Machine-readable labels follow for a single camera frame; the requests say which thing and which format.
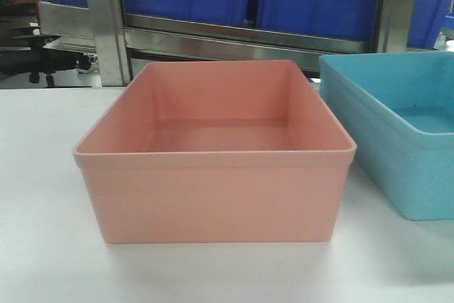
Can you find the black office chair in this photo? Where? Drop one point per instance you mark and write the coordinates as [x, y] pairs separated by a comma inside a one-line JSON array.
[[39, 59]]

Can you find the light blue plastic box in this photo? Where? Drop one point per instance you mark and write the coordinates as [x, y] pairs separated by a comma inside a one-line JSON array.
[[398, 108]]

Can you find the pink plastic box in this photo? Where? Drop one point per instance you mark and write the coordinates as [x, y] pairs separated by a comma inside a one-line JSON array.
[[230, 151]]

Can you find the blue crate far right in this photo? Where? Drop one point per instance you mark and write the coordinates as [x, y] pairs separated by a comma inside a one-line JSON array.
[[427, 20]]

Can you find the stainless steel shelf rack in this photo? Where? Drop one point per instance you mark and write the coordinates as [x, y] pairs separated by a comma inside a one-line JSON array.
[[116, 37]]

